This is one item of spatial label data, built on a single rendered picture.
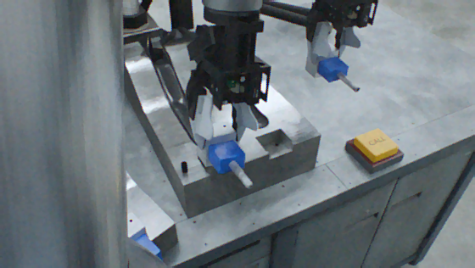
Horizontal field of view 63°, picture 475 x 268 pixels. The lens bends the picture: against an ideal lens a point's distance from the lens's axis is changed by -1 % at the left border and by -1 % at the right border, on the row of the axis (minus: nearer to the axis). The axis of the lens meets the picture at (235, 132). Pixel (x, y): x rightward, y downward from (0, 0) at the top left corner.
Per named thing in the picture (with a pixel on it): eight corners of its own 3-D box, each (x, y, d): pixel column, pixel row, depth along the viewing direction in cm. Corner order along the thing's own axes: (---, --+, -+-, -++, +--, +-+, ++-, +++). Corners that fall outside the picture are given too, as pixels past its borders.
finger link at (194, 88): (183, 120, 56) (198, 61, 52) (179, 115, 57) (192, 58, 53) (212, 121, 58) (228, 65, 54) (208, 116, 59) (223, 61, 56)
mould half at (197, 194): (315, 169, 75) (326, 114, 66) (187, 219, 67) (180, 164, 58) (209, 48, 109) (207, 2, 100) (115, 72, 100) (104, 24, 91)
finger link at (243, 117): (250, 157, 59) (242, 106, 53) (232, 137, 63) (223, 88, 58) (268, 148, 60) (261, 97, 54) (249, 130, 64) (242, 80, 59)
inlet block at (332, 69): (365, 97, 75) (371, 74, 71) (343, 104, 73) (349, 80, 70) (324, 64, 84) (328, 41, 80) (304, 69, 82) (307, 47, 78)
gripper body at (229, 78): (217, 116, 50) (221, 21, 44) (192, 88, 57) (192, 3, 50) (268, 106, 53) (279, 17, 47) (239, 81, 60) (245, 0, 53)
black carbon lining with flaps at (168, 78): (274, 132, 73) (277, 91, 66) (192, 160, 68) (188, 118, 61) (200, 47, 96) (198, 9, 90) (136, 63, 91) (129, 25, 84)
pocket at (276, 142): (293, 159, 70) (294, 143, 68) (266, 169, 68) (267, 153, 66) (279, 142, 73) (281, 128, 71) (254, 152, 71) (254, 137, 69)
